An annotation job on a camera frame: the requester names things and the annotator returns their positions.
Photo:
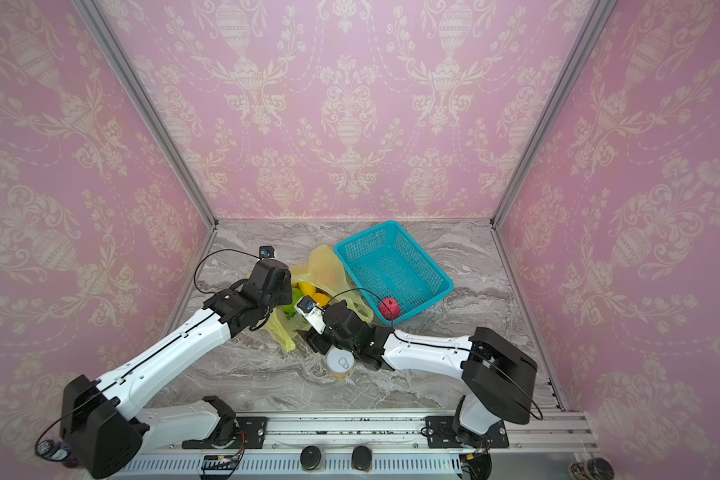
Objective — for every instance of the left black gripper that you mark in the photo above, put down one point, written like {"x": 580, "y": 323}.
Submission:
{"x": 287, "y": 288}

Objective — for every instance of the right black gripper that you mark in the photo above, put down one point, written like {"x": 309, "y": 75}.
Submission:
{"x": 320, "y": 339}

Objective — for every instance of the pink dragon fruit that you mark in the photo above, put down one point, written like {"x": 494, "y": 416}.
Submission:
{"x": 390, "y": 309}

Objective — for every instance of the yellow plastic bag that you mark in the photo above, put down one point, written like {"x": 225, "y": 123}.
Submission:
{"x": 324, "y": 272}

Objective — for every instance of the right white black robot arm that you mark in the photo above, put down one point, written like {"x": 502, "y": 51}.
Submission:
{"x": 499, "y": 376}

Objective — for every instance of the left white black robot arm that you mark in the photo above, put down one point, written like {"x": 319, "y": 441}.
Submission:
{"x": 106, "y": 421}

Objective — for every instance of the green fruit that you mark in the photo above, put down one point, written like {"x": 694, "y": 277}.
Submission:
{"x": 290, "y": 309}

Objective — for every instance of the yellow lemon fruit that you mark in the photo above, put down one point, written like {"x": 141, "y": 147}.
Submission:
{"x": 321, "y": 299}

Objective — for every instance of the white lid yellow can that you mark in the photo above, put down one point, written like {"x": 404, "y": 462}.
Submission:
{"x": 339, "y": 362}

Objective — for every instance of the teal plastic basket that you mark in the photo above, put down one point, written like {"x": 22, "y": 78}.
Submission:
{"x": 386, "y": 261}

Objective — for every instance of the right black round knob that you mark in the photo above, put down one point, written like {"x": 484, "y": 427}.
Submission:
{"x": 362, "y": 458}

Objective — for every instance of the black round knob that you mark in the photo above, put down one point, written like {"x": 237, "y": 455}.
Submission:
{"x": 362, "y": 458}
{"x": 311, "y": 458}

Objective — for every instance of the left black round knob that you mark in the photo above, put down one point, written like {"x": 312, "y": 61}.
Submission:
{"x": 311, "y": 458}

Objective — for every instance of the purple drink bottle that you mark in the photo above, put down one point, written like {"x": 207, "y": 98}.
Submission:
{"x": 55, "y": 452}

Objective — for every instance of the dark jar bottom right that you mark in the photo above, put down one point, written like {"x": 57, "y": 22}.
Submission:
{"x": 592, "y": 469}

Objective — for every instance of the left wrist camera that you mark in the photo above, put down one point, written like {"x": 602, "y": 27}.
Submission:
{"x": 267, "y": 252}

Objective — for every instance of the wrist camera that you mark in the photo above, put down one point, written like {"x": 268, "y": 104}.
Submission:
{"x": 267, "y": 252}
{"x": 308, "y": 308}

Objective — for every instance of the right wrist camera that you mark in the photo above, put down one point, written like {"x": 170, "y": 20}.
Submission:
{"x": 308, "y": 308}

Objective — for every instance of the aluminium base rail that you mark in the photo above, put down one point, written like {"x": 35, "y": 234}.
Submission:
{"x": 406, "y": 444}

